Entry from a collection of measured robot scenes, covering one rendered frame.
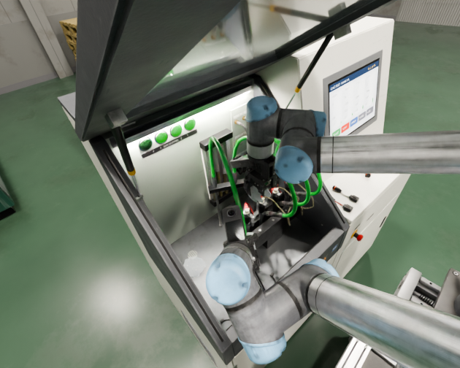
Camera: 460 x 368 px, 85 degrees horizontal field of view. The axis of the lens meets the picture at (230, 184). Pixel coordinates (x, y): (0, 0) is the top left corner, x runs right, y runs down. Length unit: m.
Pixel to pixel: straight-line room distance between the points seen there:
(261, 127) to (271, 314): 0.41
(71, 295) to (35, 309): 0.25
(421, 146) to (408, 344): 0.31
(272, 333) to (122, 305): 1.77
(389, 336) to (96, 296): 2.11
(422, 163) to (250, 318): 0.39
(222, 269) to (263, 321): 0.12
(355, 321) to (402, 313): 0.07
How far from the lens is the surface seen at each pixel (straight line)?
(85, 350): 2.18
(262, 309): 0.49
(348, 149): 0.52
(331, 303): 0.46
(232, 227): 0.62
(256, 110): 0.62
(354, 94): 1.35
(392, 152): 0.53
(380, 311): 0.40
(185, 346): 1.95
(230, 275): 0.44
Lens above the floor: 1.84
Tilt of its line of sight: 43 degrees down
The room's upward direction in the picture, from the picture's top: 5 degrees counter-clockwise
